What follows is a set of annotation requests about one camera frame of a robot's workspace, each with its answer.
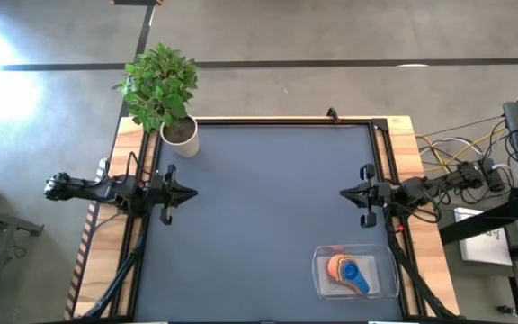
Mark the white plant pot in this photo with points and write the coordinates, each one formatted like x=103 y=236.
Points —
x=188 y=146

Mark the black metal beam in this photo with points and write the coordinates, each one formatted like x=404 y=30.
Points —
x=479 y=225

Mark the blue measuring cup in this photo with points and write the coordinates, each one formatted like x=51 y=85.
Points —
x=353 y=272

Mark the white paper box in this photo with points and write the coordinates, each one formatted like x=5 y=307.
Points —
x=484 y=247

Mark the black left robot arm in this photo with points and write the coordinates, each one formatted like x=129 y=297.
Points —
x=88 y=193

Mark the clear plastic basket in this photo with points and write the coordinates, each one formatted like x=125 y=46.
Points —
x=385 y=274

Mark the green leafy plant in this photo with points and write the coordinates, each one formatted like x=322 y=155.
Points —
x=158 y=85

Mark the black power strip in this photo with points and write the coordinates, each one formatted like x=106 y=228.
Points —
x=495 y=177

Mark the yellow measuring cup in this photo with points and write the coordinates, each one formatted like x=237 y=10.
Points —
x=337 y=278

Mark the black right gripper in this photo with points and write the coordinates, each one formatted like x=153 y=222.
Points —
x=380 y=194

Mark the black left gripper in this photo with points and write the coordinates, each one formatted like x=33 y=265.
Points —
x=162 y=195

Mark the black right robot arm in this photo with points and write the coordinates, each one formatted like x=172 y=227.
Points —
x=448 y=182

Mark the black clamp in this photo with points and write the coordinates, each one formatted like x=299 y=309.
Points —
x=333 y=114

